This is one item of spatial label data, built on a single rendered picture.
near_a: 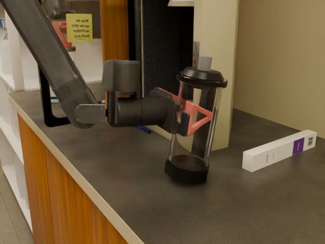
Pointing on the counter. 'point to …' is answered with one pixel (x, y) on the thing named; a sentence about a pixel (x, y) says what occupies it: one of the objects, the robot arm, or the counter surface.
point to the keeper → (196, 53)
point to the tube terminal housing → (227, 44)
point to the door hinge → (139, 41)
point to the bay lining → (166, 44)
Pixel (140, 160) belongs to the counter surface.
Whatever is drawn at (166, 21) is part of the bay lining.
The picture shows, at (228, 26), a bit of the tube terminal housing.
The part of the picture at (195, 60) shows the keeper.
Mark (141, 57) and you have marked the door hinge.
